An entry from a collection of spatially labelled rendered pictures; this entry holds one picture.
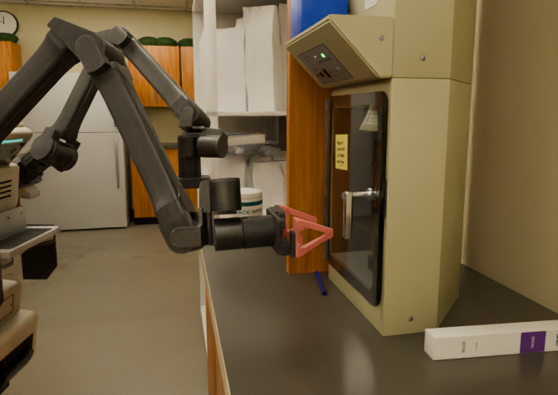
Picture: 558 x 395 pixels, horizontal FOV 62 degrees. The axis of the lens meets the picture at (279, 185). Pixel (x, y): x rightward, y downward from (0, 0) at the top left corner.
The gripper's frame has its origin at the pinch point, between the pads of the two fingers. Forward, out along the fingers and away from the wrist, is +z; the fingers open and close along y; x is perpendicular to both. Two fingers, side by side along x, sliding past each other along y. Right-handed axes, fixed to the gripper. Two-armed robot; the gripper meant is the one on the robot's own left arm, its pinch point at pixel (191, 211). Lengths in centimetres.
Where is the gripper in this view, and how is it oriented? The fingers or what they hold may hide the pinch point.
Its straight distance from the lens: 123.7
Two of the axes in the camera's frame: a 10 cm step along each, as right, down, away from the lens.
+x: -2.2, -1.5, 9.6
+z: 0.0, 9.9, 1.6
